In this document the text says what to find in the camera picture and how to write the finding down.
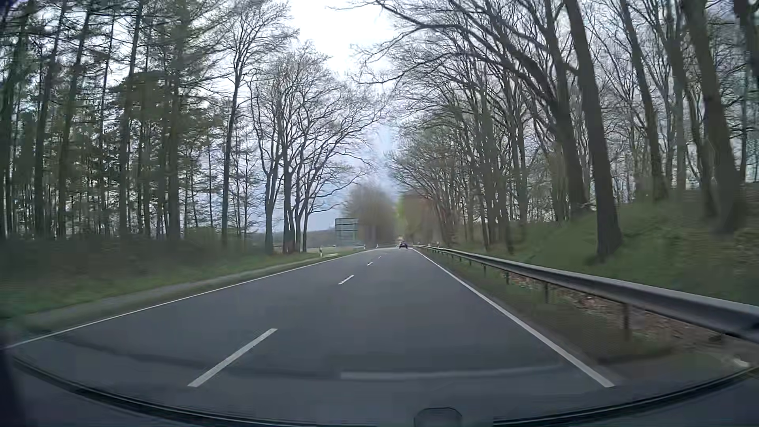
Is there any wood of tall trees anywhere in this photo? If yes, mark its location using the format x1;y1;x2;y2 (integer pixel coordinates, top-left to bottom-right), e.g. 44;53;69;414
0;0;392;256

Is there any car's own bonnet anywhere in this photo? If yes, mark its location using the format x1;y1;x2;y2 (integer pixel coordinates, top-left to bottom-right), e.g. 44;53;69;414
0;350;759;427

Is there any metal guard rail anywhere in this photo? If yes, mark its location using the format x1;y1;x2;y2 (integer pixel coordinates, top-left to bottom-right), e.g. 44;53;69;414
413;244;759;345

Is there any grey asphalt road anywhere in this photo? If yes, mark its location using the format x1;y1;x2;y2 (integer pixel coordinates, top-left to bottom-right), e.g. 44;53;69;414
5;247;623;395

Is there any large road sign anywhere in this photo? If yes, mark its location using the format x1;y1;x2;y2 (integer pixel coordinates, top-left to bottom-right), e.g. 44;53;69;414
334;217;360;248

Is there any gravel verge strip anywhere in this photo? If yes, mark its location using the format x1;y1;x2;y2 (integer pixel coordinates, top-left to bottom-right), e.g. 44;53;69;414
415;249;754;371

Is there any grass bank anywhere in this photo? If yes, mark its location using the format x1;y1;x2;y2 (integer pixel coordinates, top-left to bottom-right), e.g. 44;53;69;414
457;184;759;306

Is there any grass verge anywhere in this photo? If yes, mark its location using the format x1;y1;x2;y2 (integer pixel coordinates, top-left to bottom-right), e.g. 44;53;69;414
0;237;363;321

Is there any row of bare trees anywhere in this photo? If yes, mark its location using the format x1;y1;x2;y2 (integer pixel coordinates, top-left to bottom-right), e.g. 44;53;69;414
350;0;759;262

